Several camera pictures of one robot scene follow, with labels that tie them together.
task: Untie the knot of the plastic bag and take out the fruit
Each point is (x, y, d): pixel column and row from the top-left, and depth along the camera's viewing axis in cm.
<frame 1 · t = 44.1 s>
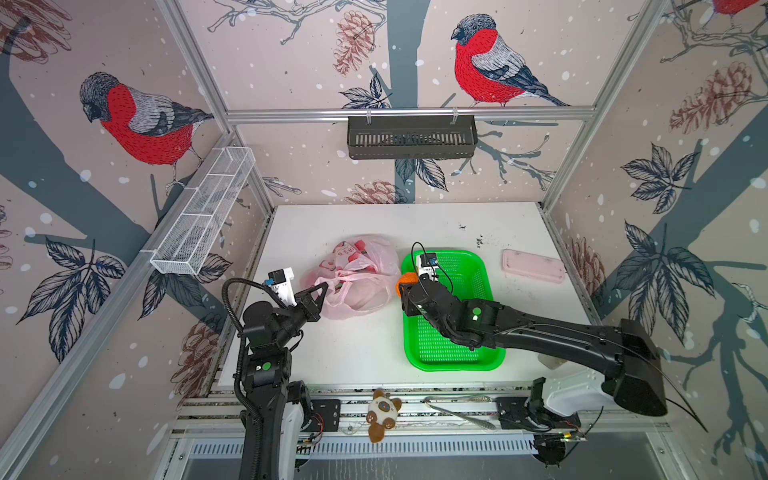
left hand: (325, 287, 73), fingers closed
right hand: (403, 289, 76), fingers open
green plastic basket: (469, 274, 97), point 5 cm above the table
pink plastic bag: (362, 274, 86), point 15 cm above the table

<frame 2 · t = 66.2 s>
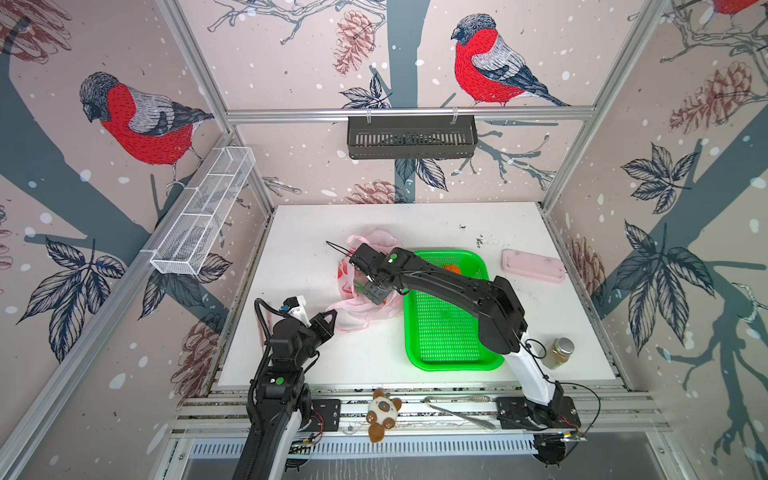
left hand: (336, 312, 80), fingers closed
right hand: (380, 285, 90), fingers open
pink plastic bag: (355, 311, 83), point 11 cm above the table
small glass jar: (558, 353, 76), point 10 cm above the table
the other named things where they were.

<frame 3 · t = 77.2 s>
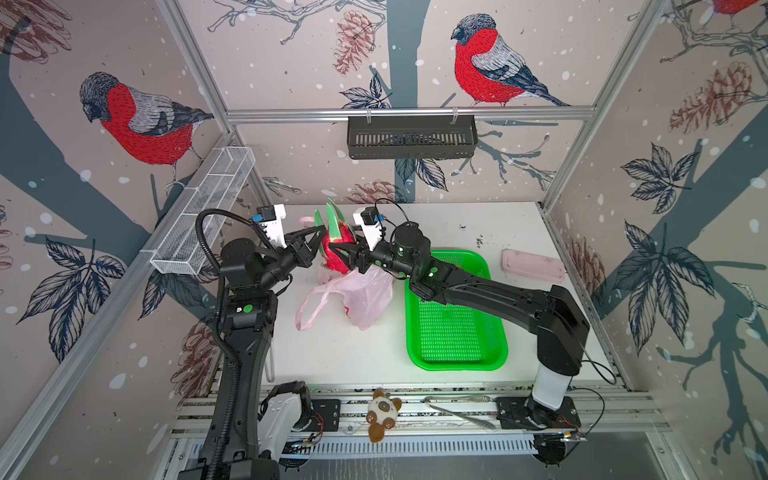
left hand: (323, 230, 64), fingers closed
right hand: (334, 242, 69), fingers open
pink plastic bag: (366, 296, 76), point 20 cm above the table
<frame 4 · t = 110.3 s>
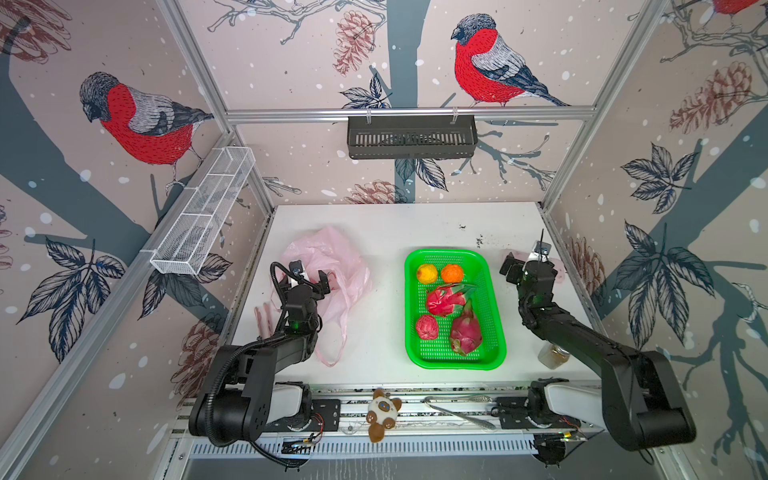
left hand: (301, 271, 87), fingers open
right hand: (526, 260, 87), fingers open
pink plastic bag: (348, 276, 88), point 12 cm above the table
yellow mango fruit: (427, 274, 96), point 6 cm above the table
orange fruit: (452, 273, 94), point 8 cm above the table
red dragon fruit: (442, 300, 87), point 9 cm above the table
red dragon fruit 2: (466, 333, 81), point 9 cm above the table
small red round fruit: (427, 327, 84), point 7 cm above the table
